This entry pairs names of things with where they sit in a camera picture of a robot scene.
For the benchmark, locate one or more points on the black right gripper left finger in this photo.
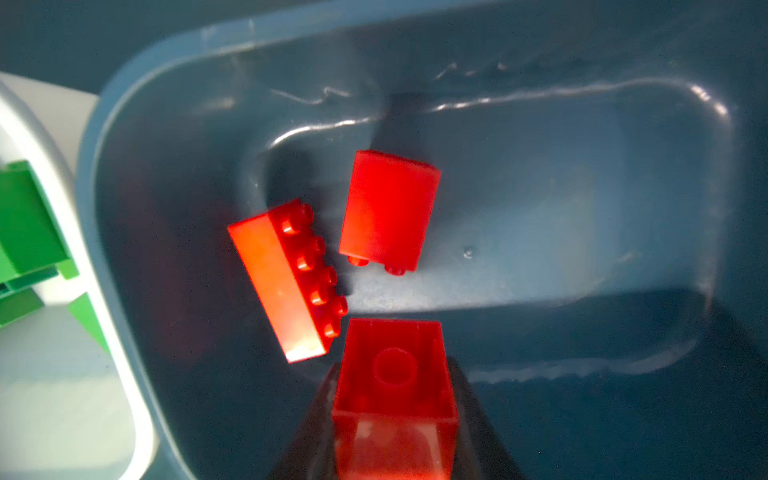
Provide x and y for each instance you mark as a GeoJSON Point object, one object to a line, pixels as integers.
{"type": "Point", "coordinates": [311, 454]}

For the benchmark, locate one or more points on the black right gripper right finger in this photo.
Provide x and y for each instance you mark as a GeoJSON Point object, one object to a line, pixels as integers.
{"type": "Point", "coordinates": [479, 453]}

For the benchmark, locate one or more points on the red lego brick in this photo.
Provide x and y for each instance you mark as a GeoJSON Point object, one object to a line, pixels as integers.
{"type": "Point", "coordinates": [389, 206]}
{"type": "Point", "coordinates": [394, 412]}
{"type": "Point", "coordinates": [285, 262]}

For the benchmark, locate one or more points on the green lego brick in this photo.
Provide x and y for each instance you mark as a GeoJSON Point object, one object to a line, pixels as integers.
{"type": "Point", "coordinates": [32, 249]}

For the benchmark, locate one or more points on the teal plastic bin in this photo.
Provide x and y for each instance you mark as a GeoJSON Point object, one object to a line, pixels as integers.
{"type": "Point", "coordinates": [596, 253]}

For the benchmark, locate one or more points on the white plastic bin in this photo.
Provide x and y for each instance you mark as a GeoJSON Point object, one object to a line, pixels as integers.
{"type": "Point", "coordinates": [69, 409]}

